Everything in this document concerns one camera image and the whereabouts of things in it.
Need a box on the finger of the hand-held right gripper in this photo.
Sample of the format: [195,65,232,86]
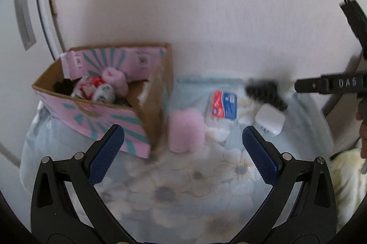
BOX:
[295,72,367,96]

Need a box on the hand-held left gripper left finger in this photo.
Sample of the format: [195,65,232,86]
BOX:
[30,124,135,244]

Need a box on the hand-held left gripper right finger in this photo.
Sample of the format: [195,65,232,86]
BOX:
[229,125,337,244]

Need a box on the pink patterned cardboard box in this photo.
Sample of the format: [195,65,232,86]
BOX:
[32,43,173,159]

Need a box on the person's right hand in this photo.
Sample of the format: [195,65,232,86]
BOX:
[356,110,367,159]

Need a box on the white charger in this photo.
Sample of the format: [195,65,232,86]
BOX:
[255,104,286,136]

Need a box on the white cotton ball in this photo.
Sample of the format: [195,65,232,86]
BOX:
[237,101,259,124]
[205,124,230,143]

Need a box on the white bandage roll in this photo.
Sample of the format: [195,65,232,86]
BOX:
[94,83,116,104]

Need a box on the red blue tissue packet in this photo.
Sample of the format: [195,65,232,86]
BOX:
[205,90,238,127]

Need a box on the black hair clip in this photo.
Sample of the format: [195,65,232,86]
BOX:
[245,78,288,112]

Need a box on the red snack packet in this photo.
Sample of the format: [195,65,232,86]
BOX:
[80,76,101,99]

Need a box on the pink fluffy roll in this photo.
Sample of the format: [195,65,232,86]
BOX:
[101,67,129,96]

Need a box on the pink fuzzy roll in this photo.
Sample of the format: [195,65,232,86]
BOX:
[169,109,206,153]

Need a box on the black fabric item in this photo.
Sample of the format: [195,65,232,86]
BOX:
[53,80,76,96]

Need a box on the light blue floral blanket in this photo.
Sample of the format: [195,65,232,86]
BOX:
[19,72,336,244]

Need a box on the yellow floral quilt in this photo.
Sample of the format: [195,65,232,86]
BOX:
[329,146,366,230]

